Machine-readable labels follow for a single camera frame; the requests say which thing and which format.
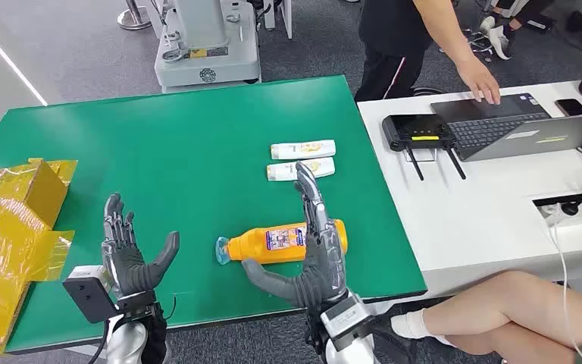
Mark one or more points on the person with white shoes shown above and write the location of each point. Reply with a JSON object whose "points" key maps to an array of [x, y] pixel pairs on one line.
{"points": [[499, 37]]}

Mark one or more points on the black smartphone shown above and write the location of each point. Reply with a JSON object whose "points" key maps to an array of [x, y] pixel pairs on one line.
{"points": [[571, 107]]}

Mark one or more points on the black controller with antennas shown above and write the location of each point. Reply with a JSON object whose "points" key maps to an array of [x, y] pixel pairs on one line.
{"points": [[411, 128]]}

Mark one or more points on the standing person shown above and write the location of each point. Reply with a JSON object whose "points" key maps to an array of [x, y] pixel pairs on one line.
{"points": [[391, 25]]}

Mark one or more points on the white shampoo bottle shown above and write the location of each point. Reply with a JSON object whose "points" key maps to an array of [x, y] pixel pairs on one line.
{"points": [[291, 149], [281, 172]]}

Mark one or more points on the black round floor base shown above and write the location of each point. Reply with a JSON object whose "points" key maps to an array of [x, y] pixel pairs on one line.
{"points": [[427, 91]]}

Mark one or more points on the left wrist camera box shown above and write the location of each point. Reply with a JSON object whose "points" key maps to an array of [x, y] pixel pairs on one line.
{"points": [[87, 296]]}

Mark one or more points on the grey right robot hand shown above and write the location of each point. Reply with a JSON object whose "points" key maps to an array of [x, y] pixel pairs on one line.
{"points": [[321, 266]]}

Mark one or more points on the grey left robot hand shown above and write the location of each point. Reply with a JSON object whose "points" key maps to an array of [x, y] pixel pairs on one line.
{"points": [[125, 266]]}

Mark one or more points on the seated person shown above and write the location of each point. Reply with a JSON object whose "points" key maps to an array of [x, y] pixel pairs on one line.
{"points": [[512, 311]]}

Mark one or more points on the chrome office chair base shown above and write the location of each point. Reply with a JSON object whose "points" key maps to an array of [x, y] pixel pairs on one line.
{"points": [[478, 42]]}

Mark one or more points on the chrome stanchion post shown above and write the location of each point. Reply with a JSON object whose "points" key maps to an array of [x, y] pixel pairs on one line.
{"points": [[134, 17]]}

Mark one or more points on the orange bottle with clear cap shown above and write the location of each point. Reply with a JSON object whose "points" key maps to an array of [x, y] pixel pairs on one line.
{"points": [[256, 246]]}

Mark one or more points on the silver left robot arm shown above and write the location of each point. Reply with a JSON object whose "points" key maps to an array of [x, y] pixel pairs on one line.
{"points": [[130, 341]]}

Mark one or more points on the black power plug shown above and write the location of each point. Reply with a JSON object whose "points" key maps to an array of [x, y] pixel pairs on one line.
{"points": [[569, 208]]}

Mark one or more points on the white stand frame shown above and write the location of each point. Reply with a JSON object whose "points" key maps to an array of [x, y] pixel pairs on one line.
{"points": [[286, 17]]}

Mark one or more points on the yellow taped cardboard box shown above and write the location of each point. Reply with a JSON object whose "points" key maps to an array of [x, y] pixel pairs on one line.
{"points": [[5, 226]]}

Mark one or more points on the black box on floor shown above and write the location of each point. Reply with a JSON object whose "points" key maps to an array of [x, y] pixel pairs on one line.
{"points": [[539, 23]]}

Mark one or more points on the grey wheeled machine base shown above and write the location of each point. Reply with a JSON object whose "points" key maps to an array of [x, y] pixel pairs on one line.
{"points": [[210, 55]]}

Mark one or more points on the grey laptop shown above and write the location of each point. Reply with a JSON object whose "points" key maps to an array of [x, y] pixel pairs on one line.
{"points": [[492, 128]]}

